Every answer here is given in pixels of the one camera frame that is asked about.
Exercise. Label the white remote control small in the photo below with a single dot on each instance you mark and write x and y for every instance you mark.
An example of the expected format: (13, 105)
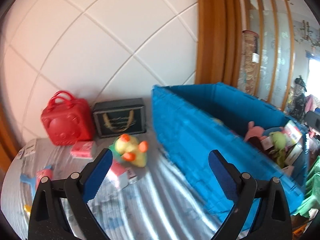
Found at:
(20, 153)

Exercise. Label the pink tissue pack barcode side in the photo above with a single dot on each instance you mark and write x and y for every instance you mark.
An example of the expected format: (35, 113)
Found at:
(121, 176)

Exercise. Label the blue plastic crate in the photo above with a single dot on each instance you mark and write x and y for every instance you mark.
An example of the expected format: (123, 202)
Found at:
(192, 120)

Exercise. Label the black gift box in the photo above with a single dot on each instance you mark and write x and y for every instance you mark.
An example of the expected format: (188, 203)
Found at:
(113, 118)

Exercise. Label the pink tissue pack rear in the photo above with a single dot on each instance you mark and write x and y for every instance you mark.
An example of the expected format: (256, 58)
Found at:
(84, 149)

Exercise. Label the red bear suitcase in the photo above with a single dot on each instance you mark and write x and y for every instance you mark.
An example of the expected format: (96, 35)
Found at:
(68, 119)

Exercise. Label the blue plastic hanger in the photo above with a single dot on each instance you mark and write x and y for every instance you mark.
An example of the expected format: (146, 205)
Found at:
(31, 181)

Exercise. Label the pink pig plush orange dress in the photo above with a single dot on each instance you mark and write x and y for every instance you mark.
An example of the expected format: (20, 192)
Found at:
(259, 132)

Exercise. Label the white remote control large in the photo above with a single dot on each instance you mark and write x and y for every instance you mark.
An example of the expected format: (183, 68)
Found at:
(30, 148)

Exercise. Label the yellow duck plush green hood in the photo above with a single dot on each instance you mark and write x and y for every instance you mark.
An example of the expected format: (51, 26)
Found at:
(127, 148)

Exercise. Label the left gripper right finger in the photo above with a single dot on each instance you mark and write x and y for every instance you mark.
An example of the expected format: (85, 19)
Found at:
(272, 219)

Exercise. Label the pink tissue pack left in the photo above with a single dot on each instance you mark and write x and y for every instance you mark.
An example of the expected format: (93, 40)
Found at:
(47, 172)

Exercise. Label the green plastic stool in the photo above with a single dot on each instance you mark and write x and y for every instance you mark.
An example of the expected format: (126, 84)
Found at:
(311, 200)

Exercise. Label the pink tissue pack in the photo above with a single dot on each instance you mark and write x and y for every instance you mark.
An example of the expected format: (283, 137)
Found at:
(84, 149)
(47, 172)

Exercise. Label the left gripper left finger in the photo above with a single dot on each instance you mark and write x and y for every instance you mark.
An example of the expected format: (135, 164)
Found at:
(48, 219)

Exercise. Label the rolled patterned carpet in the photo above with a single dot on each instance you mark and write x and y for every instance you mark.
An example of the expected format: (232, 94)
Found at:
(249, 62)

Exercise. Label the wooden glass partition screen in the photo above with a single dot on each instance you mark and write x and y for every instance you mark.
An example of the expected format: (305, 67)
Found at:
(269, 25)

